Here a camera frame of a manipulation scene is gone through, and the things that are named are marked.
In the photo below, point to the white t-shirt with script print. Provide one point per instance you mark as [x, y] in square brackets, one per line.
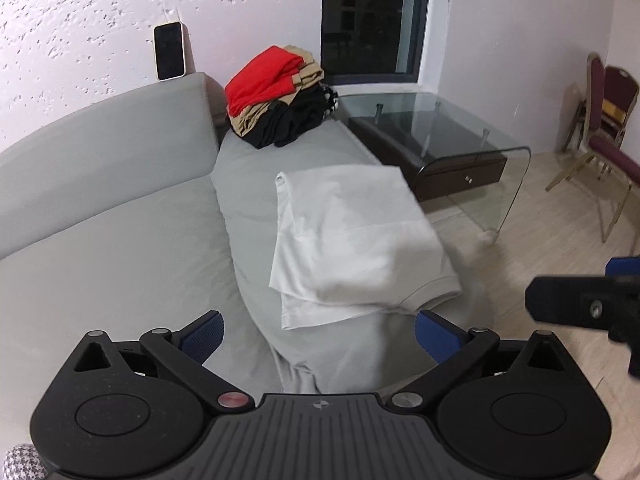
[350, 240]

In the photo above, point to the dark glass window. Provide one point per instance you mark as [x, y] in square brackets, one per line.
[372, 20]

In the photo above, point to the pile of folded clothes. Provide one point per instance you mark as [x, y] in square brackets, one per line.
[307, 71]

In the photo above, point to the folded red garment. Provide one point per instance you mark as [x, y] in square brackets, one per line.
[257, 80]

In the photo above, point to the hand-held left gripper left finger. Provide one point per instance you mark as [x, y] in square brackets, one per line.
[202, 335]

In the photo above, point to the folded black garment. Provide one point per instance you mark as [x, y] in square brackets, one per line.
[287, 120]

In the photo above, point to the dark wooden drawer unit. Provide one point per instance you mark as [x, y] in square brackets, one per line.
[450, 170]

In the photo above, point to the smartphone with white case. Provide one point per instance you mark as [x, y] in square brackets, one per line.
[169, 51]

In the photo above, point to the maroon chair with gold frame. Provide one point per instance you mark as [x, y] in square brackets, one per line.
[592, 95]
[617, 147]

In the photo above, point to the grey sofa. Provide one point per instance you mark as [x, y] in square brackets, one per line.
[125, 210]

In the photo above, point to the black and white checkered garment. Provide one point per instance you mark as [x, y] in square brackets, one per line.
[331, 102]

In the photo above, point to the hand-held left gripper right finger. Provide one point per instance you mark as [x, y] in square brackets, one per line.
[435, 335]

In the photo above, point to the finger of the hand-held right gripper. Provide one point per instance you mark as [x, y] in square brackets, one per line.
[622, 266]
[565, 300]

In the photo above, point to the curved glass coffee table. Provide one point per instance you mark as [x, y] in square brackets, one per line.
[450, 120]

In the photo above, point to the checkered cloth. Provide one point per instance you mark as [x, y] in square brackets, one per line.
[22, 462]

